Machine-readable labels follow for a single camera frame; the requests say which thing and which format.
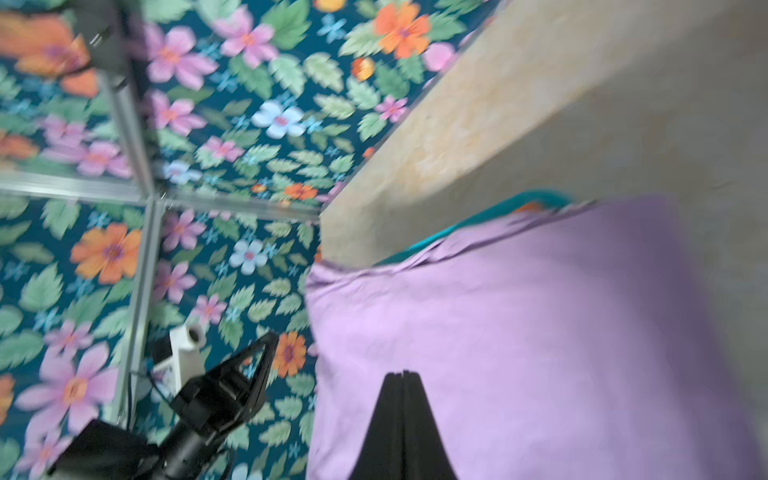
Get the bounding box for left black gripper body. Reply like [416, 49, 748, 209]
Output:
[171, 332, 279, 438]

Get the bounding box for teal plastic basket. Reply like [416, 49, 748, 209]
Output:
[374, 189, 574, 267]

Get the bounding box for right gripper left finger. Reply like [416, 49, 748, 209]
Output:
[350, 373, 404, 480]

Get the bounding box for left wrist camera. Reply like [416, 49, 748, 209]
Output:
[149, 323, 206, 396]

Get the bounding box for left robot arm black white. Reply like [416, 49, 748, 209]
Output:
[46, 332, 279, 479]

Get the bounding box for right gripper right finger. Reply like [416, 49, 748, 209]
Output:
[403, 371, 457, 480]

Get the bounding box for aluminium frame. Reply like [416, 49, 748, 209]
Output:
[0, 0, 322, 427]

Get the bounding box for orange pants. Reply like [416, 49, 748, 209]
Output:
[516, 202, 548, 212]

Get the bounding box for purple pants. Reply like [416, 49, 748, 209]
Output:
[305, 196, 767, 479]

